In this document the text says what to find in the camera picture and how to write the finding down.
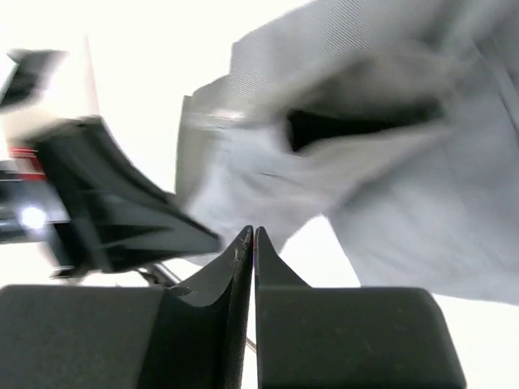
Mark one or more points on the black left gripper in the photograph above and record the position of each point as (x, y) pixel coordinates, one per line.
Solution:
(113, 218)

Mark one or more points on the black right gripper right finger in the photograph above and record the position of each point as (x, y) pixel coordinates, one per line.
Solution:
(347, 338)

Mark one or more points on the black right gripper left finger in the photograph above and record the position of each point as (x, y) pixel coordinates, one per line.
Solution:
(192, 335)

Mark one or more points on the grey pleated skirt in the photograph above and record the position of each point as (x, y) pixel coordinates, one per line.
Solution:
(397, 120)

